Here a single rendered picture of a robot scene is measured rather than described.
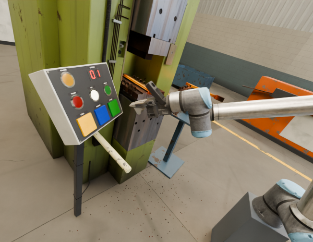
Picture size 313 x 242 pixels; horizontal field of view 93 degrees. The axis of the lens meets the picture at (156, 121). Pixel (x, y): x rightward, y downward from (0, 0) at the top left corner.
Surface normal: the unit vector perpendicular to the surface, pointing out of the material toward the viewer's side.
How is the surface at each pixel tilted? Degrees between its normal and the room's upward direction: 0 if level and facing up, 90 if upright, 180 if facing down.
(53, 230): 0
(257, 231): 90
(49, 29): 90
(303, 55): 90
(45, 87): 90
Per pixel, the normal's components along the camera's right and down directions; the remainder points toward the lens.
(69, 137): -0.30, 0.41
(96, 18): 0.70, 0.51
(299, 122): -0.69, 0.18
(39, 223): 0.27, -0.83
